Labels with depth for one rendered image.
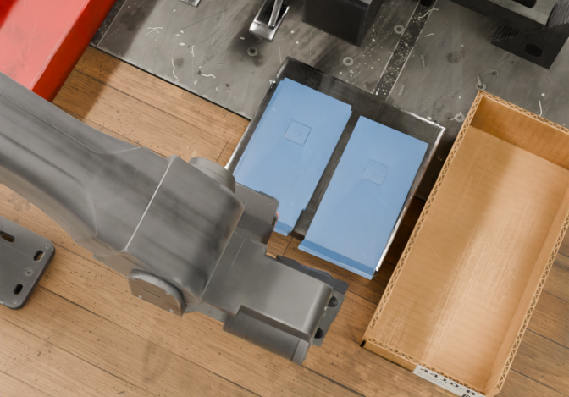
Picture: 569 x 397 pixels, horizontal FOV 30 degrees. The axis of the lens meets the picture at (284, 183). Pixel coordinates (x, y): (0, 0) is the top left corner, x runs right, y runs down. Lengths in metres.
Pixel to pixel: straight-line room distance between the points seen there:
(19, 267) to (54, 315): 0.05
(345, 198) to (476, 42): 0.23
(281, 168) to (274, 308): 0.33
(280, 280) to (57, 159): 0.17
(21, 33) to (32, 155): 0.49
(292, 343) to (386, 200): 0.32
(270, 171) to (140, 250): 0.39
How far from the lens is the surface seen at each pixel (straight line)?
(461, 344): 0.98
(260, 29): 0.98
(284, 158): 0.99
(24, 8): 1.10
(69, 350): 0.97
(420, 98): 1.06
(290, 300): 0.68
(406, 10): 1.10
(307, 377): 0.96
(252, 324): 0.70
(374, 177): 0.99
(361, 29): 1.04
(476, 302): 0.99
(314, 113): 1.01
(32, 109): 0.61
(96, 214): 0.61
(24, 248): 0.99
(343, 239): 0.97
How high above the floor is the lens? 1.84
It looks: 69 degrees down
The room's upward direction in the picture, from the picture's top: 7 degrees clockwise
